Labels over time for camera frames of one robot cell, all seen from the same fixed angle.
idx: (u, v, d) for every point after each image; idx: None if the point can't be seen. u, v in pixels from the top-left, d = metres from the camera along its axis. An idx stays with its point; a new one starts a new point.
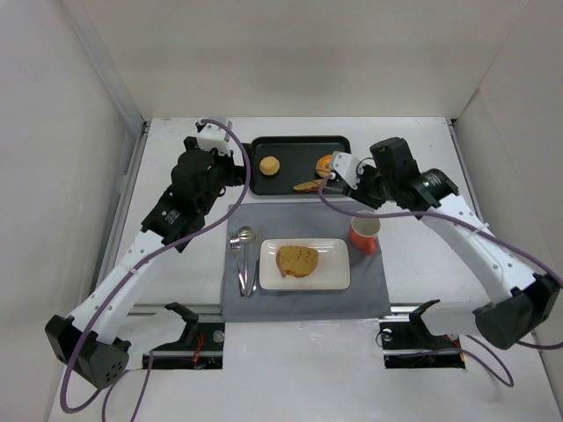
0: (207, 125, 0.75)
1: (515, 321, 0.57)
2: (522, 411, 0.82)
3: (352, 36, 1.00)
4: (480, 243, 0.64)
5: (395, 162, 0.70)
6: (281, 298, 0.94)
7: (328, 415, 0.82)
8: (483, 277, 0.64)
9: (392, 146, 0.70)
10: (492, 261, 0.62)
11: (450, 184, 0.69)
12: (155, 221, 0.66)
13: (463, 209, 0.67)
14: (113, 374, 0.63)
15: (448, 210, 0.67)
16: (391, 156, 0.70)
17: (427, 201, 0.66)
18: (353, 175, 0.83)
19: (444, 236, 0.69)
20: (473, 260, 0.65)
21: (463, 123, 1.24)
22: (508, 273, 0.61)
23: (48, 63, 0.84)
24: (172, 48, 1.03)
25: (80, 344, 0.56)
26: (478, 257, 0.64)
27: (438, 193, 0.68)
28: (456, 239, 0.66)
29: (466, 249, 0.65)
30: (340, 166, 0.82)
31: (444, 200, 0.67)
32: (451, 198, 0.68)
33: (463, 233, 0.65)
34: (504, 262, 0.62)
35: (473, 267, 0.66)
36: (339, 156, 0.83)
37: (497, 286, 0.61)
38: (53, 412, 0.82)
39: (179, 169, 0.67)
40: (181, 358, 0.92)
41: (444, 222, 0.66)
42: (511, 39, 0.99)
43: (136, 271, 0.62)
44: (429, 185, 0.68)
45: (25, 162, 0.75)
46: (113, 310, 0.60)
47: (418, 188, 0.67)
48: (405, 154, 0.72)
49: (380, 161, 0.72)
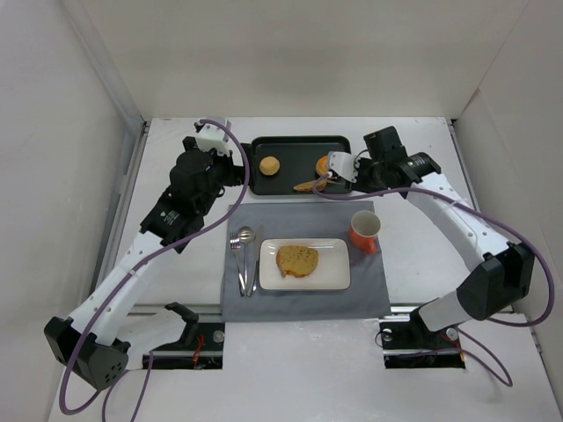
0: (206, 125, 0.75)
1: (489, 285, 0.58)
2: (522, 411, 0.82)
3: (352, 36, 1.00)
4: (457, 214, 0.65)
5: (383, 147, 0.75)
6: (281, 298, 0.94)
7: (328, 416, 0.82)
8: (460, 247, 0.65)
9: (381, 133, 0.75)
10: (467, 229, 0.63)
11: (435, 165, 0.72)
12: (154, 221, 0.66)
13: (443, 185, 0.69)
14: (113, 375, 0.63)
15: (429, 185, 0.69)
16: (378, 141, 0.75)
17: (409, 178, 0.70)
18: (350, 170, 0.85)
19: (426, 211, 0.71)
20: (450, 231, 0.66)
21: (463, 123, 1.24)
22: (482, 241, 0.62)
23: (48, 64, 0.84)
24: (172, 48, 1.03)
25: (79, 345, 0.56)
26: (455, 227, 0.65)
27: (422, 172, 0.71)
28: (436, 212, 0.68)
29: (444, 221, 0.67)
30: (336, 164, 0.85)
31: (426, 178, 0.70)
32: (433, 176, 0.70)
33: (442, 205, 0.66)
34: (479, 231, 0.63)
35: (451, 238, 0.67)
36: (333, 156, 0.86)
37: (472, 253, 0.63)
38: (53, 412, 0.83)
39: (178, 170, 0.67)
40: (181, 358, 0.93)
41: (424, 196, 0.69)
42: (511, 38, 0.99)
43: (135, 272, 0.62)
44: (413, 164, 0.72)
45: (25, 162, 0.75)
46: (113, 312, 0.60)
47: (403, 168, 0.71)
48: (394, 140, 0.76)
49: (372, 149, 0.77)
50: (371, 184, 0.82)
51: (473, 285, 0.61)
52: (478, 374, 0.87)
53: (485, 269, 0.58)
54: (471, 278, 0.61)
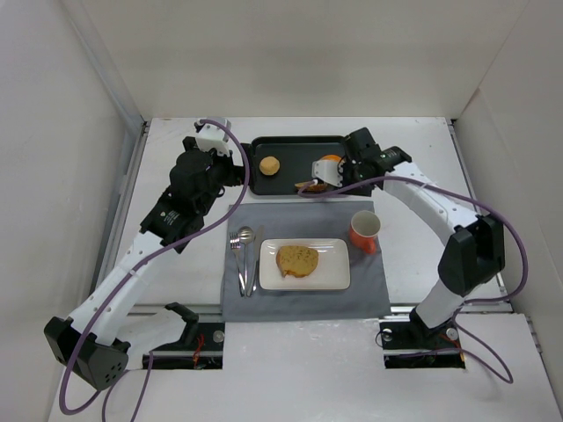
0: (206, 125, 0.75)
1: (462, 257, 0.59)
2: (522, 411, 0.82)
3: (352, 36, 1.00)
4: (428, 194, 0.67)
5: (358, 145, 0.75)
6: (281, 298, 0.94)
7: (329, 415, 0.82)
8: (435, 225, 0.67)
9: (355, 132, 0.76)
10: (438, 207, 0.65)
11: (405, 156, 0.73)
12: (154, 221, 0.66)
13: (413, 170, 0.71)
14: (113, 375, 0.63)
15: (400, 173, 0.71)
16: (354, 141, 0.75)
17: (383, 169, 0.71)
18: (334, 176, 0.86)
19: (401, 197, 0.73)
20: (425, 212, 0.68)
21: (463, 123, 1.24)
22: (453, 216, 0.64)
23: (48, 64, 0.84)
24: (172, 49, 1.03)
25: (79, 345, 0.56)
26: (427, 207, 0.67)
27: (394, 163, 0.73)
28: (409, 196, 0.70)
29: (417, 202, 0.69)
30: (320, 170, 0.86)
31: (398, 166, 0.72)
32: (404, 164, 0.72)
33: (413, 188, 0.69)
34: (449, 207, 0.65)
35: (427, 220, 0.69)
36: (318, 163, 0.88)
37: (445, 229, 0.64)
38: (53, 412, 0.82)
39: (177, 169, 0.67)
40: (181, 358, 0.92)
41: (395, 181, 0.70)
42: (512, 38, 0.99)
43: (135, 272, 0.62)
44: (386, 156, 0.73)
45: (25, 163, 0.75)
46: (113, 312, 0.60)
47: (376, 160, 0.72)
48: (368, 139, 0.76)
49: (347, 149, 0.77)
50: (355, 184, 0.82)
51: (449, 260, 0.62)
52: (478, 374, 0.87)
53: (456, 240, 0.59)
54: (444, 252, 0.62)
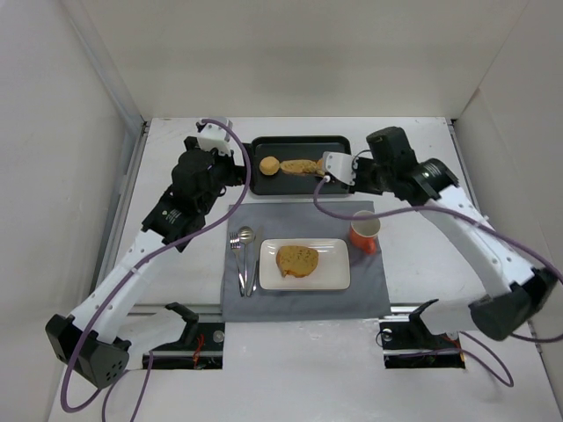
0: (208, 125, 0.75)
1: (514, 318, 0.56)
2: (522, 411, 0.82)
3: (352, 36, 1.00)
4: (480, 236, 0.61)
5: (391, 151, 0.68)
6: (280, 298, 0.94)
7: (329, 415, 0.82)
8: (481, 271, 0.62)
9: (389, 135, 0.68)
10: (491, 255, 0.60)
11: (451, 177, 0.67)
12: (156, 220, 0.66)
13: (463, 201, 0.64)
14: (113, 374, 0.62)
15: (447, 202, 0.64)
16: (386, 146, 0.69)
17: (427, 193, 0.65)
18: (347, 171, 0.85)
19: (442, 229, 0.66)
20: (471, 254, 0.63)
21: (463, 123, 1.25)
22: (508, 269, 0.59)
23: (48, 64, 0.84)
24: (172, 49, 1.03)
25: (81, 342, 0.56)
26: (477, 250, 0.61)
27: (438, 185, 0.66)
28: (456, 231, 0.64)
29: (464, 241, 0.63)
30: (333, 163, 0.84)
31: (444, 192, 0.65)
32: (451, 190, 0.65)
33: (463, 226, 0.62)
34: (504, 257, 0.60)
35: (471, 260, 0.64)
36: (331, 156, 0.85)
37: (497, 280, 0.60)
38: (53, 412, 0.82)
39: (179, 169, 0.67)
40: (181, 358, 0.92)
41: (442, 214, 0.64)
42: (512, 38, 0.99)
43: (136, 271, 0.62)
44: (429, 176, 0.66)
45: (24, 162, 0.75)
46: (114, 310, 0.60)
47: (418, 180, 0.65)
48: (402, 143, 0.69)
49: (377, 152, 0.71)
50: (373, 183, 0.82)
51: (496, 314, 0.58)
52: (478, 374, 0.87)
53: (513, 301, 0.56)
54: (494, 305, 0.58)
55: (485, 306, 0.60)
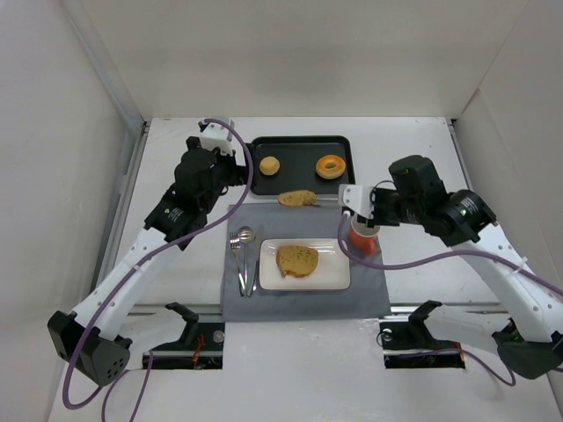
0: (209, 125, 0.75)
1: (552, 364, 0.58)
2: (522, 410, 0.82)
3: (352, 36, 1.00)
4: (520, 282, 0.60)
5: (421, 185, 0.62)
6: (281, 298, 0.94)
7: (329, 415, 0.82)
8: (517, 315, 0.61)
9: (416, 168, 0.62)
10: (532, 303, 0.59)
11: (488, 212, 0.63)
12: (158, 218, 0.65)
13: (501, 243, 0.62)
14: (114, 372, 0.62)
15: (486, 243, 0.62)
16: (413, 178, 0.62)
17: (465, 234, 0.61)
18: (366, 205, 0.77)
19: (478, 269, 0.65)
20: (509, 298, 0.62)
21: (463, 123, 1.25)
22: (548, 316, 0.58)
23: (48, 63, 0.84)
24: (172, 49, 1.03)
25: (84, 338, 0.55)
26: (515, 295, 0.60)
27: (474, 221, 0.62)
28: (493, 274, 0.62)
29: (501, 285, 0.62)
30: (352, 196, 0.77)
31: (483, 232, 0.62)
32: (489, 229, 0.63)
33: (504, 271, 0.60)
34: (544, 305, 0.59)
35: (506, 303, 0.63)
36: (347, 189, 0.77)
37: (536, 328, 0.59)
38: (52, 413, 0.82)
39: (182, 166, 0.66)
40: (181, 358, 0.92)
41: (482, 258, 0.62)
42: (511, 39, 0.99)
43: (139, 267, 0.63)
44: (466, 212, 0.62)
45: (25, 161, 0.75)
46: (116, 307, 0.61)
47: (454, 218, 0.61)
48: (431, 174, 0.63)
49: (403, 185, 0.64)
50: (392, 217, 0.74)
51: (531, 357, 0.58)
52: (478, 374, 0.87)
53: (554, 352, 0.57)
54: (531, 350, 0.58)
55: (517, 347, 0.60)
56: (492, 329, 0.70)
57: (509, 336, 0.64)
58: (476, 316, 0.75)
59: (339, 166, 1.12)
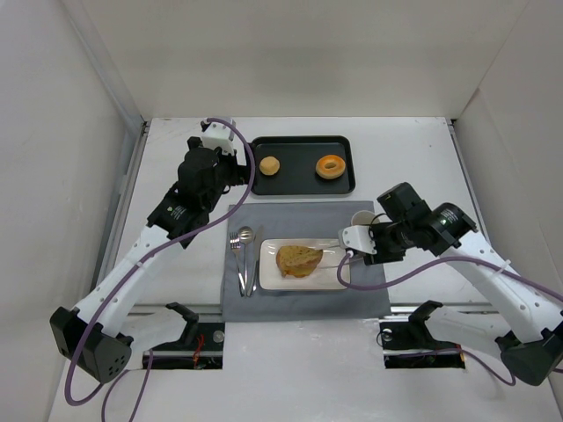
0: (212, 124, 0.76)
1: (551, 361, 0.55)
2: (522, 410, 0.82)
3: (352, 37, 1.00)
4: (504, 283, 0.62)
5: (403, 206, 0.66)
6: (281, 298, 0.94)
7: (328, 415, 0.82)
8: (508, 315, 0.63)
9: (396, 192, 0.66)
10: (519, 302, 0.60)
11: (468, 220, 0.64)
12: (161, 215, 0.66)
13: (484, 247, 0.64)
14: (116, 368, 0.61)
15: (469, 249, 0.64)
16: (396, 201, 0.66)
17: (447, 241, 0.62)
18: (367, 241, 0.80)
19: (465, 273, 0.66)
20: (498, 299, 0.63)
21: (463, 123, 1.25)
22: (536, 314, 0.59)
23: (48, 63, 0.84)
24: (173, 49, 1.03)
25: (87, 333, 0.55)
26: (502, 295, 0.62)
27: (456, 231, 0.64)
28: (479, 277, 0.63)
29: (488, 287, 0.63)
30: (350, 236, 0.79)
31: (464, 239, 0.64)
32: (470, 236, 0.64)
33: (486, 272, 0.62)
34: (531, 302, 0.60)
35: (497, 305, 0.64)
36: (346, 231, 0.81)
37: (527, 326, 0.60)
38: (52, 412, 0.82)
39: (185, 164, 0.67)
40: (181, 358, 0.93)
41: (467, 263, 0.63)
42: (511, 39, 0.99)
43: (142, 265, 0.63)
44: (447, 221, 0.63)
45: (25, 162, 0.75)
46: (120, 303, 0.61)
47: (435, 229, 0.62)
48: (413, 195, 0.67)
49: (390, 210, 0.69)
50: (393, 247, 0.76)
51: (527, 356, 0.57)
52: (478, 374, 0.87)
53: (545, 349, 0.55)
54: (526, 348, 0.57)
55: (515, 350, 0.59)
56: (494, 335, 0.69)
57: (513, 341, 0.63)
58: (478, 320, 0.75)
59: (339, 166, 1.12)
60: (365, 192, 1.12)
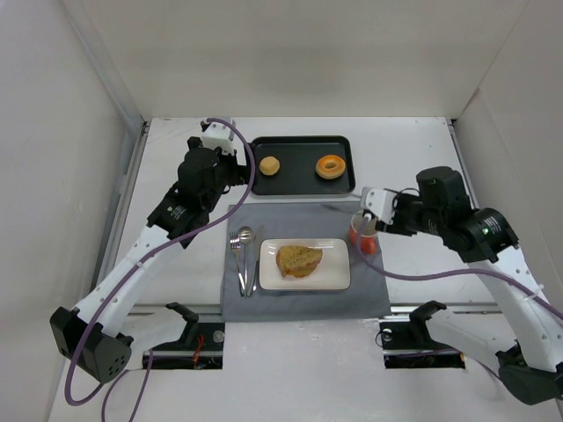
0: (212, 124, 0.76)
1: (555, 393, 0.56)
2: (522, 411, 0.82)
3: (353, 37, 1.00)
4: (533, 309, 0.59)
5: (447, 196, 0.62)
6: (280, 298, 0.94)
7: (329, 415, 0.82)
8: (524, 340, 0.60)
9: (444, 179, 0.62)
10: (541, 331, 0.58)
11: (510, 234, 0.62)
12: (161, 215, 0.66)
13: (521, 267, 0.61)
14: (116, 368, 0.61)
15: (504, 266, 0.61)
16: (440, 190, 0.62)
17: (485, 252, 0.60)
18: (389, 210, 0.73)
19: (493, 290, 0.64)
20: (519, 323, 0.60)
21: (463, 123, 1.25)
22: (556, 346, 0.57)
23: (48, 64, 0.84)
24: (172, 49, 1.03)
25: (87, 333, 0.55)
26: (526, 321, 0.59)
27: (497, 243, 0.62)
28: (508, 297, 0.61)
29: (514, 309, 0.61)
30: (376, 204, 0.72)
31: (502, 254, 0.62)
32: (509, 251, 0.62)
33: (517, 295, 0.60)
34: (553, 334, 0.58)
35: (515, 328, 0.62)
36: (372, 192, 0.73)
37: (541, 356, 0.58)
38: (52, 412, 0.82)
39: (185, 164, 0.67)
40: (181, 358, 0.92)
41: (500, 280, 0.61)
42: (511, 39, 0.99)
43: (142, 265, 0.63)
44: (488, 231, 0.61)
45: (25, 162, 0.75)
46: (120, 303, 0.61)
47: (476, 236, 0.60)
48: (458, 189, 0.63)
49: (429, 194, 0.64)
50: (412, 225, 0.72)
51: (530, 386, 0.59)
52: (478, 374, 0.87)
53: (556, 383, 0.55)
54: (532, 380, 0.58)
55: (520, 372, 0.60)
56: (495, 347, 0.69)
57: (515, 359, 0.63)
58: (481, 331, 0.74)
59: (339, 166, 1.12)
60: None
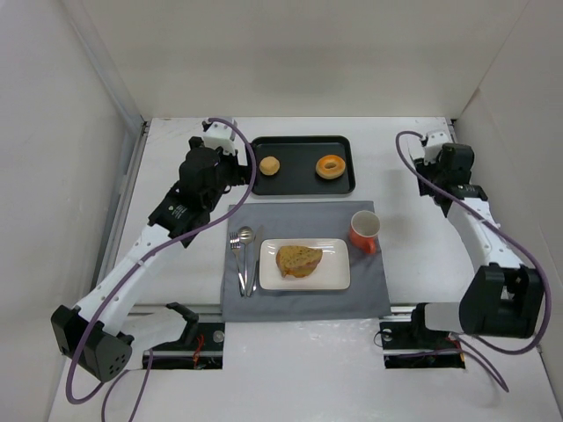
0: (213, 124, 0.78)
1: (486, 294, 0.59)
2: (522, 411, 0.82)
3: (352, 37, 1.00)
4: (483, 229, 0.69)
5: (453, 161, 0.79)
6: (280, 298, 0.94)
7: (329, 415, 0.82)
8: (475, 258, 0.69)
9: (457, 149, 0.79)
10: (485, 243, 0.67)
11: (483, 194, 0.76)
12: (162, 214, 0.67)
13: (481, 207, 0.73)
14: (116, 367, 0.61)
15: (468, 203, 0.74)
16: (451, 156, 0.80)
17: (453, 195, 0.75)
18: (432, 153, 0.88)
19: (458, 226, 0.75)
20: (472, 244, 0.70)
21: (463, 123, 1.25)
22: (496, 254, 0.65)
23: (49, 64, 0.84)
24: (172, 49, 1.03)
25: (88, 331, 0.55)
26: (475, 237, 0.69)
27: (467, 195, 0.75)
28: (465, 226, 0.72)
29: (469, 233, 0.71)
30: (435, 140, 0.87)
31: (468, 199, 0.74)
32: (476, 200, 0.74)
33: (471, 219, 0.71)
34: (496, 246, 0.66)
35: (471, 251, 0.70)
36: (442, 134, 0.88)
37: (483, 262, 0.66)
38: (53, 412, 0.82)
39: (186, 164, 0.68)
40: (181, 358, 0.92)
41: (458, 210, 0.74)
42: (510, 40, 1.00)
43: (142, 264, 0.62)
44: (463, 189, 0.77)
45: (25, 161, 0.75)
46: (120, 301, 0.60)
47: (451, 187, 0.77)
48: (464, 163, 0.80)
49: (444, 156, 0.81)
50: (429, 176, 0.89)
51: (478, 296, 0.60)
52: (478, 374, 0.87)
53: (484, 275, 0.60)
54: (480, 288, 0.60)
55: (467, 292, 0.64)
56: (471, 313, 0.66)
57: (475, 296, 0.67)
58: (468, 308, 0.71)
59: (339, 166, 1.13)
60: (365, 192, 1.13)
